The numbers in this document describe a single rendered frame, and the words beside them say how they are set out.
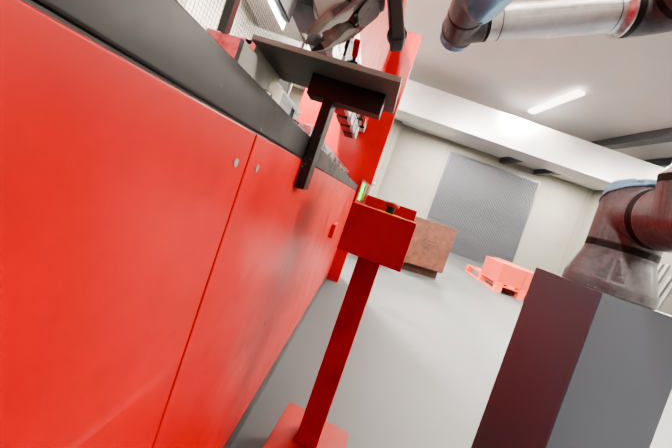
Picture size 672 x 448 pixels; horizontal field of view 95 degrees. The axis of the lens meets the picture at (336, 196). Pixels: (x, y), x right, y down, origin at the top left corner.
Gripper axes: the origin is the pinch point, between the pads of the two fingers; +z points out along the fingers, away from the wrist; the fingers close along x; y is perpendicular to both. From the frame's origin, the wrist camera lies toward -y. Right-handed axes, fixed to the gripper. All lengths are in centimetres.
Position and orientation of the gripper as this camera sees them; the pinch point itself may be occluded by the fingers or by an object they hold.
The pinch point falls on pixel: (317, 42)
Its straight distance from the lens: 65.4
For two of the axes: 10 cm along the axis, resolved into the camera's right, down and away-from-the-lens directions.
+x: -1.1, -0.1, -9.9
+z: -8.5, 5.2, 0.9
